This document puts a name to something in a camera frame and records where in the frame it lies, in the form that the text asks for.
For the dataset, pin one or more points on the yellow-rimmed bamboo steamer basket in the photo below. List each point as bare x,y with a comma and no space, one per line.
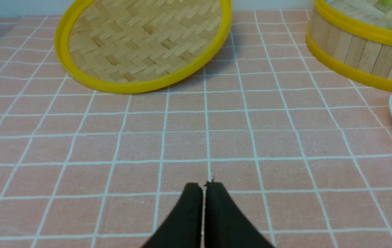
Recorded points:
354,39

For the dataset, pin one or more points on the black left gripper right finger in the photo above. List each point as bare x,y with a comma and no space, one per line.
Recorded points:
225,224

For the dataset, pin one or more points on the yellow-rimmed bamboo steamer lid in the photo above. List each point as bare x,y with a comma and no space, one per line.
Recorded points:
138,46

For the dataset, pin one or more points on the pink checkered tablecloth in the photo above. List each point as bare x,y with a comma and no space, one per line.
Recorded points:
305,153

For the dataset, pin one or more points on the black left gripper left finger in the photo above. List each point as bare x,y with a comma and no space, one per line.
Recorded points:
183,226

